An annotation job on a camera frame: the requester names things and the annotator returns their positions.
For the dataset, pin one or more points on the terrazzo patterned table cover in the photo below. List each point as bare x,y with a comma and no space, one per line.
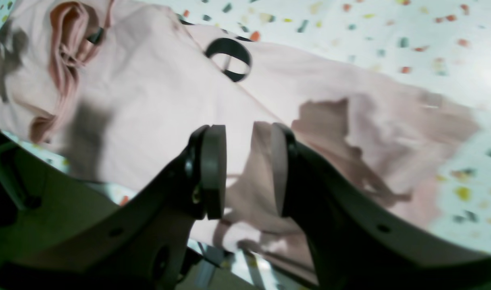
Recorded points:
441,45

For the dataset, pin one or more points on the pink T-shirt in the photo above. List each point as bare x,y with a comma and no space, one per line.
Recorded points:
117,86

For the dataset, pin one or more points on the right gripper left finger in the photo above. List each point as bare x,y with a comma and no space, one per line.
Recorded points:
141,246

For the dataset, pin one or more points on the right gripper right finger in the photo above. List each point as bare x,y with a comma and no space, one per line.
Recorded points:
357,245

